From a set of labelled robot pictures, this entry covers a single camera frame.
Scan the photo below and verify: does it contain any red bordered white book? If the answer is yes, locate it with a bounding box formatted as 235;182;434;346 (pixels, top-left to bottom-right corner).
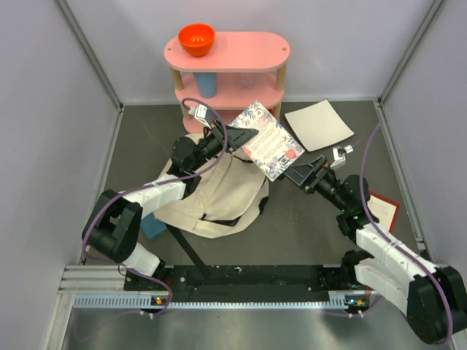
368;191;401;233

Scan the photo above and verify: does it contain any blue cup middle shelf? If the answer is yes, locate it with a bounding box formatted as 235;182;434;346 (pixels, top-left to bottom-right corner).
193;72;217;98

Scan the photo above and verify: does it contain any clear glass cup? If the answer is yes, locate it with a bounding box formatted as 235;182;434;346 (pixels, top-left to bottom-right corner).
238;73;255;89

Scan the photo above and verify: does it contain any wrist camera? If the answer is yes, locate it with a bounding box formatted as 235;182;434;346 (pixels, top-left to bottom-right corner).
330;144;354;169
188;104;216;128

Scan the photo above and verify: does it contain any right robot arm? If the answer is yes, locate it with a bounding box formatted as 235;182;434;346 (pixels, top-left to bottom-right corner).
284;157;466;344

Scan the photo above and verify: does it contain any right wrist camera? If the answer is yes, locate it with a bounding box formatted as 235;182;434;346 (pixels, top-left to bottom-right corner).
330;144;354;169

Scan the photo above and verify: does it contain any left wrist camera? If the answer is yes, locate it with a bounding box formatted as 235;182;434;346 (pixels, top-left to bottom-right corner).
188;104;216;128

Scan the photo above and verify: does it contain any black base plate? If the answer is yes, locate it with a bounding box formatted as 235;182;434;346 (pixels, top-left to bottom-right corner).
123;265;385;303

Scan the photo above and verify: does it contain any orange bowl on top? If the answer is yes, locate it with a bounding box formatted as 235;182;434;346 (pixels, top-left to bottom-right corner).
178;23;215;57

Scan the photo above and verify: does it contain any teal blue small book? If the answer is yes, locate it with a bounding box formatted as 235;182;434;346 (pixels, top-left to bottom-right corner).
140;214;166;241

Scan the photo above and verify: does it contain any grey cable duct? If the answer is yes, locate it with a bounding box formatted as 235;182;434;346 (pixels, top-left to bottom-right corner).
72;290;369;311

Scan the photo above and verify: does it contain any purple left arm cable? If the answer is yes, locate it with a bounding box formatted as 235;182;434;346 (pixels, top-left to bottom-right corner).
80;97;229;318

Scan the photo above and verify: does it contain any white square plate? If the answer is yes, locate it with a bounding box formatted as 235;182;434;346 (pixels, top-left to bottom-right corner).
285;100;355;152

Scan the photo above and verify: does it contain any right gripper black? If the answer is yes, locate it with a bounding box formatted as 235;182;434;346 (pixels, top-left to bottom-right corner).
280;156;350;213

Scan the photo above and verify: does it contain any aluminium frame post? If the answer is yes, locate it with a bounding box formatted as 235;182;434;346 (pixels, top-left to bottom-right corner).
377;0;446;108

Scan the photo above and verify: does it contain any pink three-tier shelf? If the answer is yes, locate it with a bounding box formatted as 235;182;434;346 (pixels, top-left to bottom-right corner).
164;31;290;121

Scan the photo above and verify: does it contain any beige canvas backpack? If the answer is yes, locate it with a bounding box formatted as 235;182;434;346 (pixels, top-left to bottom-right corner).
152;149;269;239

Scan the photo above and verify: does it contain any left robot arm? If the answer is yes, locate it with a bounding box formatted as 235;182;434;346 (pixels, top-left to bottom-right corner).
82;128;269;289

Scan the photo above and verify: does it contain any floral paperback book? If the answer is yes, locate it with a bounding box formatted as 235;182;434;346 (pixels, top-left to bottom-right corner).
229;101;305;182

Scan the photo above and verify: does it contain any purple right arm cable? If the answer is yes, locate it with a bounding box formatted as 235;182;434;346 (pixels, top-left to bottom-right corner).
324;123;460;346

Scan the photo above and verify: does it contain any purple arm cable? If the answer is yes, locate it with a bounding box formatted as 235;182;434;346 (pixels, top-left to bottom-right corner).
80;97;229;318
324;123;460;346

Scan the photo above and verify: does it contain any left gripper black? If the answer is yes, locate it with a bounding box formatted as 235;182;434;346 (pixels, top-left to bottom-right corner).
190;119;257;172

